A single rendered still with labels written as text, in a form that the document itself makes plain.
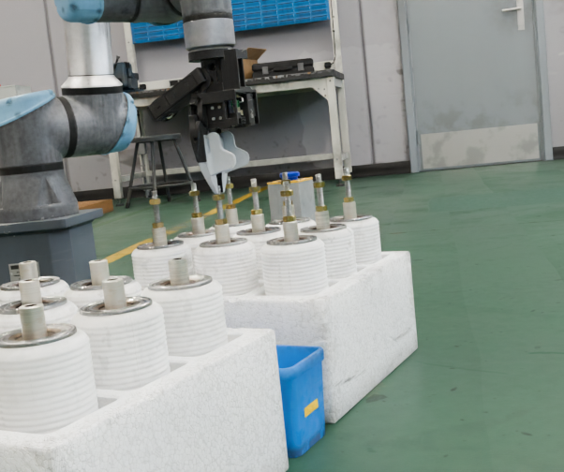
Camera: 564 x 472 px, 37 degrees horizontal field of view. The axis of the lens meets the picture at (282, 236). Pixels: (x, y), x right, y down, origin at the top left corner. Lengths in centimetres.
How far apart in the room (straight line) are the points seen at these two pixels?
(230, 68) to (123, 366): 56
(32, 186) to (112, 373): 77
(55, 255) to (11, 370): 80
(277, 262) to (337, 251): 14
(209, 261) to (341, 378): 26
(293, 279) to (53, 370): 53
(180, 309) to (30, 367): 23
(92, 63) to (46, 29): 535
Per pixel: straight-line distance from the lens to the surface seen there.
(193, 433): 90
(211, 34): 128
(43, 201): 160
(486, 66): 635
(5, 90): 495
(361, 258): 145
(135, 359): 88
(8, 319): 95
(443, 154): 633
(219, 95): 127
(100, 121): 165
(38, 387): 79
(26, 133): 160
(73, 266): 159
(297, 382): 110
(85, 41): 166
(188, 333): 97
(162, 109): 133
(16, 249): 160
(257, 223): 141
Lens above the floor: 42
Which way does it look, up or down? 7 degrees down
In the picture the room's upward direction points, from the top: 6 degrees counter-clockwise
